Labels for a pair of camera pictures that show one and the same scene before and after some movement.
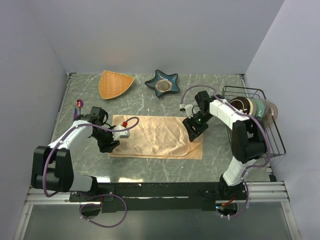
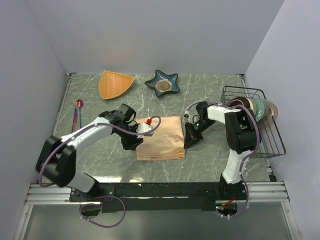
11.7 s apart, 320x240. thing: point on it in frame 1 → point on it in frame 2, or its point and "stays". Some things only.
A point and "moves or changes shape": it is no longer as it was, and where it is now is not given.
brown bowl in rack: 243,103 stays
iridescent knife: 75,113 stays
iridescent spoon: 79,103 stays
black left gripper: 105,147 → 132,143
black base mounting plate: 160,197 stays
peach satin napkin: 157,137 moves or changes shape
